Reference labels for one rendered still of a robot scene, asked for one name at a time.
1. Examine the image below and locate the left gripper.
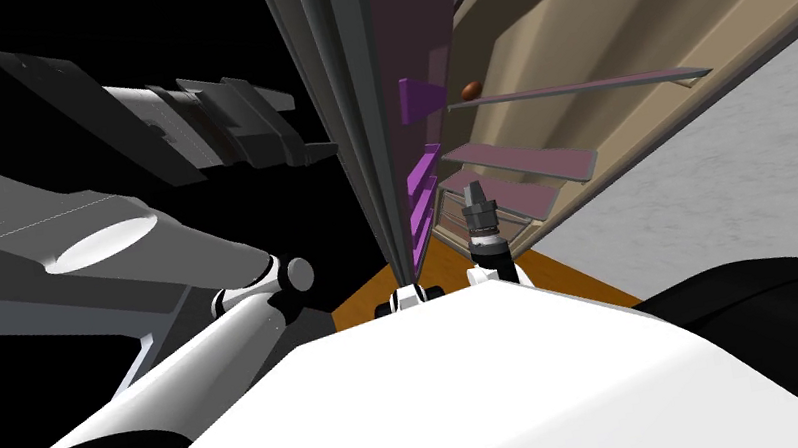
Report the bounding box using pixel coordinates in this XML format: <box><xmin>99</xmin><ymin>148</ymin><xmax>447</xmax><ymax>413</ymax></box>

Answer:
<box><xmin>143</xmin><ymin>53</ymin><xmax>342</xmax><ymax>193</ymax></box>

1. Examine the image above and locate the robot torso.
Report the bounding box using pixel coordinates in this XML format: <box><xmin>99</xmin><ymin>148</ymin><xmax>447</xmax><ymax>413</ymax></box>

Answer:
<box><xmin>20</xmin><ymin>218</ymin><xmax>798</xmax><ymax>448</ymax></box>

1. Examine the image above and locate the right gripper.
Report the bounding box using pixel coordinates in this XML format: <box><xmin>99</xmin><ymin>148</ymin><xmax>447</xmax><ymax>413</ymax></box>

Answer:
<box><xmin>456</xmin><ymin>177</ymin><xmax>503</xmax><ymax>235</ymax></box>

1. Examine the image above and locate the purple fridge door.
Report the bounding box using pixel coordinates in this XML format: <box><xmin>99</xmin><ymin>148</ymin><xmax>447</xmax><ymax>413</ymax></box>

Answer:
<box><xmin>251</xmin><ymin>0</ymin><xmax>511</xmax><ymax>308</ymax></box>

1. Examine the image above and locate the beige fridge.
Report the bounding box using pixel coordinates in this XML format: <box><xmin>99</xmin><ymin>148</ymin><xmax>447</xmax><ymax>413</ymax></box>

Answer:
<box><xmin>389</xmin><ymin>0</ymin><xmax>798</xmax><ymax>278</ymax></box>

